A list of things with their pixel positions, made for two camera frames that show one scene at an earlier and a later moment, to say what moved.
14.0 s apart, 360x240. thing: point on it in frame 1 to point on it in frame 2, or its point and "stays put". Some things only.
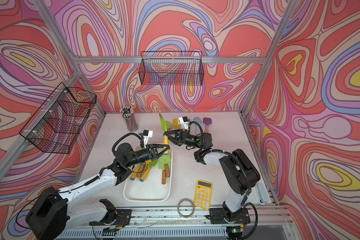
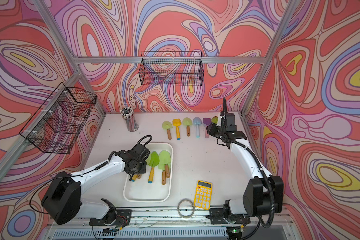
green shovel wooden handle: (169, 125) stays put
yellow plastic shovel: (175, 122) stays put
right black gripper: (178, 142) to (211, 130)
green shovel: (166, 138) to (215, 119)
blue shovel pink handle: (198, 120) stays put
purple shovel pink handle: (207, 121) stays put
